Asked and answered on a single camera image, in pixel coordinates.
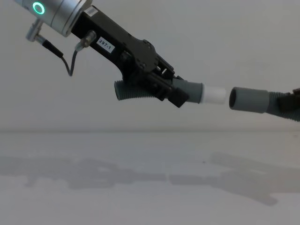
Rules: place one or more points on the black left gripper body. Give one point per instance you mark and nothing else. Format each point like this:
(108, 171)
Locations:
(112, 39)

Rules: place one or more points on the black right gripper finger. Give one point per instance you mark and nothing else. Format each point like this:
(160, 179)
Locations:
(290, 102)

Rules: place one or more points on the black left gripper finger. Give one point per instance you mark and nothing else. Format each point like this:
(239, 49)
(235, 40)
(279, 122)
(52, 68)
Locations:
(150, 56)
(178, 98)

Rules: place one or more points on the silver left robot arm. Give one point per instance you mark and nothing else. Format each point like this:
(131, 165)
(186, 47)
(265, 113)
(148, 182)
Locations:
(58, 14)

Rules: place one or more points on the white table cloth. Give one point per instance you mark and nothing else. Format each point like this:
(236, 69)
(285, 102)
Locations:
(150, 206)

